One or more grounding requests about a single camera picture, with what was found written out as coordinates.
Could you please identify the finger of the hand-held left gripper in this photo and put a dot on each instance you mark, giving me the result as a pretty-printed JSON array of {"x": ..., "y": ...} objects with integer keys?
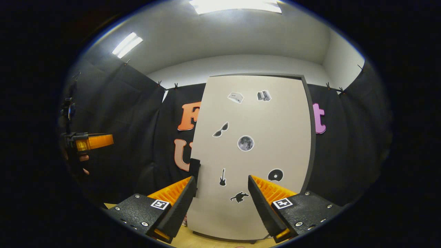
[{"x": 98, "y": 141}]

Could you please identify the black backdrop cloth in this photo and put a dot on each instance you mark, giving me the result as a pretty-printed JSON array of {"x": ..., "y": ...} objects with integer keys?
[{"x": 351, "y": 144}]

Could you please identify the narrow ceiling light panel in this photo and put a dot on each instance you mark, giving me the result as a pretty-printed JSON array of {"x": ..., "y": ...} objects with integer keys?
[{"x": 126, "y": 45}]

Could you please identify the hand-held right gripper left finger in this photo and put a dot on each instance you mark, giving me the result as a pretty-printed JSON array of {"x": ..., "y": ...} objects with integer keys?
[{"x": 181, "y": 210}]

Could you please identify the brown picture cover book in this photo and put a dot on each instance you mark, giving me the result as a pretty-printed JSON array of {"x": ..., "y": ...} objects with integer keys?
[{"x": 185, "y": 221}]

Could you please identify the grey cabinet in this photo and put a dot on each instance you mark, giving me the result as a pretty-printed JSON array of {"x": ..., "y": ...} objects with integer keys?
[{"x": 313, "y": 137}]

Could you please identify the beige cabinet door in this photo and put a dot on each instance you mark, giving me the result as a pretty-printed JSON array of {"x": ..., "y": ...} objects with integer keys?
[{"x": 275, "y": 137}]

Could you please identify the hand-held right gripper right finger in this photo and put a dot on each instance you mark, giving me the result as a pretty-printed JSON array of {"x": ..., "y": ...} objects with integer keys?
[{"x": 263, "y": 212}]

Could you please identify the row of black cloth clips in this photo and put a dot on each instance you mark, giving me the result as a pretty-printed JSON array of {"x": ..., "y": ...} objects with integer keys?
[{"x": 175, "y": 85}]

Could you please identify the large ceiling light panel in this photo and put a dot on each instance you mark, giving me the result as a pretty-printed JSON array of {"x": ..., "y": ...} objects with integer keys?
[{"x": 234, "y": 6}]

